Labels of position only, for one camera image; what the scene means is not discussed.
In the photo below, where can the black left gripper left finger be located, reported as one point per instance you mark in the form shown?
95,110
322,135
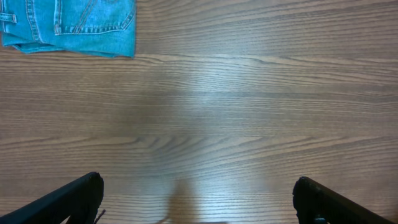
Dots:
76,202

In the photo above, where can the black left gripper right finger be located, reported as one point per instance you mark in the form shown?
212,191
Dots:
315,203

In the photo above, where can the light blue denim jeans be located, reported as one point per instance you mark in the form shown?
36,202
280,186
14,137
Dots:
97,27

